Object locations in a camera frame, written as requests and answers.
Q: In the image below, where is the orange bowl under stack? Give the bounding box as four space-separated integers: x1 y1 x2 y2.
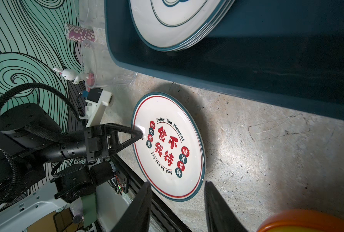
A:
257 209 344 232

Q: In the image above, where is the enjoy the moment plate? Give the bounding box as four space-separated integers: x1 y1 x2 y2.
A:
131 92 206 202

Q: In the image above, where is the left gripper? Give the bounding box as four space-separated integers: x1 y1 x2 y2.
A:
39 123 143 164

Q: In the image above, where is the pink checkered small cup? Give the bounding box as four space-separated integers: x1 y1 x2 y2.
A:
64 24 95 42

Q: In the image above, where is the clear cup far left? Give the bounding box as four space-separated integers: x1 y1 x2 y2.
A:
71 0 105 29

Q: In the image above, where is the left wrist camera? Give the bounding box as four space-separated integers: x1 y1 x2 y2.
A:
77 88 114 128

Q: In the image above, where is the white rabbit figurine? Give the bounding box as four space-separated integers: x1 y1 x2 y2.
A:
53 67 96 87

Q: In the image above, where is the clear cup near left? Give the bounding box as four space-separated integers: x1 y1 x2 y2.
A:
81 41 137 89

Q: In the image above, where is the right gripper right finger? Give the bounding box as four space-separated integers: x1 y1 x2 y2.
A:
204 181 247 232

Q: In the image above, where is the teal plastic bin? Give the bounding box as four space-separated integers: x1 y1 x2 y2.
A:
104 1 344 120

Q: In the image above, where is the white plate cloud emblem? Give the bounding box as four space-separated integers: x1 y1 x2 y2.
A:
129 0 234 52

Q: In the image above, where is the clear cup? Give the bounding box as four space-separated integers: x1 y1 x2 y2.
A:
71 0 105 29
81 41 137 89

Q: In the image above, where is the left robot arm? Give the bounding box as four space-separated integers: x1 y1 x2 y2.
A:
0 83 143 232

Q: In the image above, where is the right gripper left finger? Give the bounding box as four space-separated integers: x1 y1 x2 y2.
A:
111 182 153 232

